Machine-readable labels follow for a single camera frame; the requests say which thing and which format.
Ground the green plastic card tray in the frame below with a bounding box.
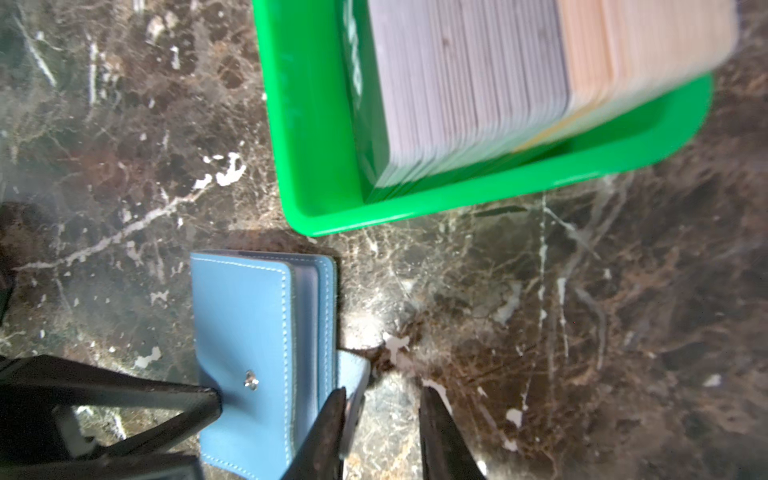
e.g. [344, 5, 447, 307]
[253, 1, 714, 237]

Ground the stack of credit cards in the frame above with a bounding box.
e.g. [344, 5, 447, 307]
[337, 1, 740, 202]

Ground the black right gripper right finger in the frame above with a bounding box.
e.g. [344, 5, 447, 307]
[419, 387, 485, 480]

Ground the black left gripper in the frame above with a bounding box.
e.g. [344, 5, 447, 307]
[1, 355, 221, 479]

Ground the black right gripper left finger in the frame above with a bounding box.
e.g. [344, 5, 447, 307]
[282, 387, 347, 480]

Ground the blue leather card holder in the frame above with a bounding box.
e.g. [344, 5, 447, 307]
[190, 250, 370, 479]

